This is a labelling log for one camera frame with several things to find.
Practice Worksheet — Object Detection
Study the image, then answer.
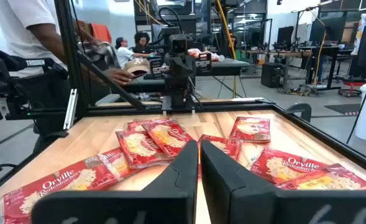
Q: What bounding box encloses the dark grey clamp handle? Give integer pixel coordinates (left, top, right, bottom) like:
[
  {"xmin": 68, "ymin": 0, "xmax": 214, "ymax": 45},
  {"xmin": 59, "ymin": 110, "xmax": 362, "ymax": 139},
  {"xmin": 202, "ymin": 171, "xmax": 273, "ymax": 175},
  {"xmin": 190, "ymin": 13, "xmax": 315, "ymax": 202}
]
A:
[{"xmin": 284, "ymin": 102, "xmax": 313, "ymax": 123}]

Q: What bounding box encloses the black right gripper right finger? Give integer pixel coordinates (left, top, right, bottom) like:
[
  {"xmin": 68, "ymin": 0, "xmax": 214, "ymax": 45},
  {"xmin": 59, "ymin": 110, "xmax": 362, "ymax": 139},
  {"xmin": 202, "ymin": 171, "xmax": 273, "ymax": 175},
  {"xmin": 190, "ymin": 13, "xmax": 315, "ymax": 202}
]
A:
[{"xmin": 200, "ymin": 139, "xmax": 366, "ymax": 224}]

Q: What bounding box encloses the orange cloth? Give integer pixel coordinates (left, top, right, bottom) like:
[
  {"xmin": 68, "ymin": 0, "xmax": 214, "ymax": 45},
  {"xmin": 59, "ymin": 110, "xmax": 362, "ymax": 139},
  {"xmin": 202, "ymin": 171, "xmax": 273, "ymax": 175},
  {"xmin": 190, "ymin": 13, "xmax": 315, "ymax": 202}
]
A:
[{"xmin": 90, "ymin": 23, "xmax": 112, "ymax": 44}]

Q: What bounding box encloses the black floor mat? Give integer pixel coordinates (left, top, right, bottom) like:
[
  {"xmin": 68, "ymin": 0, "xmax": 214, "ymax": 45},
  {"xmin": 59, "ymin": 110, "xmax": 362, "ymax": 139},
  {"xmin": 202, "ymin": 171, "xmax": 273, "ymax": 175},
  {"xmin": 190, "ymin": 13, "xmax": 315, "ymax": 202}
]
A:
[{"xmin": 324, "ymin": 103, "xmax": 361, "ymax": 116}]

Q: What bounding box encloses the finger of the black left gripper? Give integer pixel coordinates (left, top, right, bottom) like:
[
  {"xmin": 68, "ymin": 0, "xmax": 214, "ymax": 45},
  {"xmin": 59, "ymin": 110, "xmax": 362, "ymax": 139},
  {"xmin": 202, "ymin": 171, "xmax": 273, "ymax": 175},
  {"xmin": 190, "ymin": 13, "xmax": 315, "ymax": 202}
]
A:
[
  {"xmin": 181, "ymin": 55, "xmax": 196, "ymax": 77},
  {"xmin": 167, "ymin": 55, "xmax": 183, "ymax": 77}
]

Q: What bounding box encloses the red Orville Redenbacher popcorn bag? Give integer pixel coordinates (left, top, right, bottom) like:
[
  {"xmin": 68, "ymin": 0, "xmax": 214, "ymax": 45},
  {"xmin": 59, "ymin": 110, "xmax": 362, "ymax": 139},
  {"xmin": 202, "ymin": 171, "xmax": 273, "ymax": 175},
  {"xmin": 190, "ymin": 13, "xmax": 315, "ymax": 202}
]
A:
[
  {"xmin": 250, "ymin": 147, "xmax": 330, "ymax": 185},
  {"xmin": 141, "ymin": 119, "xmax": 195, "ymax": 158},
  {"xmin": 97, "ymin": 147, "xmax": 142, "ymax": 182},
  {"xmin": 115, "ymin": 129, "xmax": 175, "ymax": 170},
  {"xmin": 0, "ymin": 155, "xmax": 119, "ymax": 224},
  {"xmin": 197, "ymin": 134, "xmax": 243, "ymax": 178},
  {"xmin": 229, "ymin": 116, "xmax": 271, "ymax": 144},
  {"xmin": 124, "ymin": 118, "xmax": 171, "ymax": 132},
  {"xmin": 275, "ymin": 163, "xmax": 366, "ymax": 191}
]

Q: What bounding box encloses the tan cap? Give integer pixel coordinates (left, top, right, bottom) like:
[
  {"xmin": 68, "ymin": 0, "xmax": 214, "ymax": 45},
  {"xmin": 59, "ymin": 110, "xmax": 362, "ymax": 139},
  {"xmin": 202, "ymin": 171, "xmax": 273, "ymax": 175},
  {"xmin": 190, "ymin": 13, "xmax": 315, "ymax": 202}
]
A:
[{"xmin": 123, "ymin": 57, "xmax": 152, "ymax": 76}]

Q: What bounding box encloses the small black monitor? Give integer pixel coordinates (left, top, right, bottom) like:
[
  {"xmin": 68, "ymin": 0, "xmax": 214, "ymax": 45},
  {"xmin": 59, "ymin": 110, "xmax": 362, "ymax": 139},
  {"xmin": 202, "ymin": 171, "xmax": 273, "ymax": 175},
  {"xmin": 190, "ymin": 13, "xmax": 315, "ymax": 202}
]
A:
[{"xmin": 277, "ymin": 25, "xmax": 295, "ymax": 47}]

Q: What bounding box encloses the plaid cloth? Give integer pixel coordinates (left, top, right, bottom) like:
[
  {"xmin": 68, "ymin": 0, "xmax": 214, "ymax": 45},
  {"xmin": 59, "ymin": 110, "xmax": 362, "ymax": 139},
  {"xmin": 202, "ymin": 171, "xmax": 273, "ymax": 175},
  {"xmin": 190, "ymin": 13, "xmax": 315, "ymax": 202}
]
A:
[{"xmin": 82, "ymin": 42, "xmax": 121, "ymax": 71}]

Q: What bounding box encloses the black work table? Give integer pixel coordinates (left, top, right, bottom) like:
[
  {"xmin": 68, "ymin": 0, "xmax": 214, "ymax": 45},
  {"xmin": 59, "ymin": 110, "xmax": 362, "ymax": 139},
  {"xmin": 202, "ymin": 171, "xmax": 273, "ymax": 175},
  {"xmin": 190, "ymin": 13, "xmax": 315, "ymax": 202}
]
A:
[{"xmin": 122, "ymin": 57, "xmax": 251, "ymax": 94}]

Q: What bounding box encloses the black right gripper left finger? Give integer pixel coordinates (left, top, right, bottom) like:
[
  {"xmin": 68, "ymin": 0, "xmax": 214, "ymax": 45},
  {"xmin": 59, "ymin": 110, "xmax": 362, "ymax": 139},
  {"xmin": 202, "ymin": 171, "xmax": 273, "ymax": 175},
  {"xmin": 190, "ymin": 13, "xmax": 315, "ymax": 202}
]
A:
[{"xmin": 30, "ymin": 139, "xmax": 199, "ymax": 224}]

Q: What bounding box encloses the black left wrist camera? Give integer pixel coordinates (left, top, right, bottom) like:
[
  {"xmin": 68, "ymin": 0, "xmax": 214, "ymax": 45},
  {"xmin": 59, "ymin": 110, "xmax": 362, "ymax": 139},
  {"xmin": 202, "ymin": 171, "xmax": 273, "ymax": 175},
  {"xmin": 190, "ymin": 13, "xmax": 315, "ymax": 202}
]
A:
[{"xmin": 169, "ymin": 33, "xmax": 193, "ymax": 54}]

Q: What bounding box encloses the wooden workbench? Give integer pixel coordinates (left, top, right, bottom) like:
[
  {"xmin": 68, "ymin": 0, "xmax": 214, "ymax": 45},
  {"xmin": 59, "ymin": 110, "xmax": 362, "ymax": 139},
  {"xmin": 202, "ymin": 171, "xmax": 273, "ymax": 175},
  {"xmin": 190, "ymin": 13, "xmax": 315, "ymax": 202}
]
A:
[{"xmin": 240, "ymin": 49, "xmax": 314, "ymax": 91}]

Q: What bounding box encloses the black computer tower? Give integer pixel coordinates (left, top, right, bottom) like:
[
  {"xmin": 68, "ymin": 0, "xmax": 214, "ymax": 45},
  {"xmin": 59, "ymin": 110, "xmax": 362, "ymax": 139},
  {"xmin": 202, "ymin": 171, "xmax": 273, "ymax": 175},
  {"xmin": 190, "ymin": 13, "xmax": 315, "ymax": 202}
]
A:
[{"xmin": 260, "ymin": 62, "xmax": 285, "ymax": 89}]

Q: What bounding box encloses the yellow hanging cable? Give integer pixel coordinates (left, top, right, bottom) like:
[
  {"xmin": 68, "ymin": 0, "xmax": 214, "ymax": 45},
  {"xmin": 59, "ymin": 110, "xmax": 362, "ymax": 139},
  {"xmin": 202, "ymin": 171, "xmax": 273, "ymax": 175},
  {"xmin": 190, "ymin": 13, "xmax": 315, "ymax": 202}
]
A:
[{"xmin": 216, "ymin": 0, "xmax": 238, "ymax": 98}]

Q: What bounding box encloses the large black monitor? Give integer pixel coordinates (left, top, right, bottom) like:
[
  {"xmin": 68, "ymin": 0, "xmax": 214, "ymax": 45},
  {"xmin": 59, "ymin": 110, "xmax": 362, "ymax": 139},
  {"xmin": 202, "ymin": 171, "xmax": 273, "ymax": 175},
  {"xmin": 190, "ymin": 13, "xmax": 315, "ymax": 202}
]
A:
[{"xmin": 309, "ymin": 17, "xmax": 347, "ymax": 44}]

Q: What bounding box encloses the silver metal bracket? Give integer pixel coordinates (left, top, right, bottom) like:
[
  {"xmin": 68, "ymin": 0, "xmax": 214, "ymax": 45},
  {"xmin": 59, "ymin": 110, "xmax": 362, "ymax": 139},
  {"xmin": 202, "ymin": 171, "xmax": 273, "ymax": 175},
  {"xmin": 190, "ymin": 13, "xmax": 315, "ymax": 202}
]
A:
[{"xmin": 63, "ymin": 88, "xmax": 79, "ymax": 131}]

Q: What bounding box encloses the person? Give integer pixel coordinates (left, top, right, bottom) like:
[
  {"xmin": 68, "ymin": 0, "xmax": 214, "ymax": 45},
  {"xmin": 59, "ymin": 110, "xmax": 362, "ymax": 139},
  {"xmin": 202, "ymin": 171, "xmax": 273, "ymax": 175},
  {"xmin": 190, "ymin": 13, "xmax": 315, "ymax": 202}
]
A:
[
  {"xmin": 0, "ymin": 0, "xmax": 136, "ymax": 138},
  {"xmin": 114, "ymin": 36, "xmax": 155, "ymax": 69},
  {"xmin": 134, "ymin": 31, "xmax": 154, "ymax": 54}
]

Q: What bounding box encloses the red round stool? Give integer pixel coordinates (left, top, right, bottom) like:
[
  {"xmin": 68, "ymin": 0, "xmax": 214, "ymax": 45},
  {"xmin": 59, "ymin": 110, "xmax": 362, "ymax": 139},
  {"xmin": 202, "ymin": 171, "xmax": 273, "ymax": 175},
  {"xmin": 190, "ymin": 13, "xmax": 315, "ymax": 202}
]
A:
[{"xmin": 337, "ymin": 77, "xmax": 366, "ymax": 98}]

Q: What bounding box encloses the red plastic packet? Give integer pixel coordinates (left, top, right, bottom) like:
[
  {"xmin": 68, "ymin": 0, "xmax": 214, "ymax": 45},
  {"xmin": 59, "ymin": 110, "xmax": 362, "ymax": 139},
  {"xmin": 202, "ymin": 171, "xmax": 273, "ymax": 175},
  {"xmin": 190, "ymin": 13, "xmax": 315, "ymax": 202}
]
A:
[{"xmin": 187, "ymin": 48, "xmax": 226, "ymax": 62}]

